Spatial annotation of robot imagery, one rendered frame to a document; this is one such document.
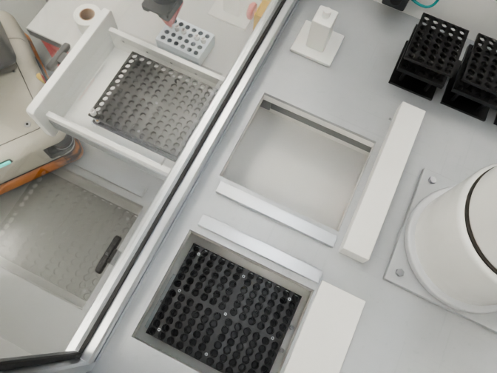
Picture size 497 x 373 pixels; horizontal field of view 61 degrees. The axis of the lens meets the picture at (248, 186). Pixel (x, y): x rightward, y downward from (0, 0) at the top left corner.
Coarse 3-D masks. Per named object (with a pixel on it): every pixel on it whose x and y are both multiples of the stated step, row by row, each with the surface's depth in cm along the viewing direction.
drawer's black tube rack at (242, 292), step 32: (192, 256) 81; (192, 288) 76; (224, 288) 76; (256, 288) 80; (192, 320) 78; (224, 320) 75; (256, 320) 75; (288, 320) 76; (192, 352) 73; (224, 352) 73; (256, 352) 73
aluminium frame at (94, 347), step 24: (288, 0) 87; (264, 48) 83; (240, 96) 80; (216, 120) 77; (216, 144) 79; (192, 168) 74; (168, 216) 71; (144, 264) 68; (120, 288) 67; (120, 312) 67; (96, 336) 64; (24, 360) 46; (48, 360) 52; (72, 360) 60; (96, 360) 66
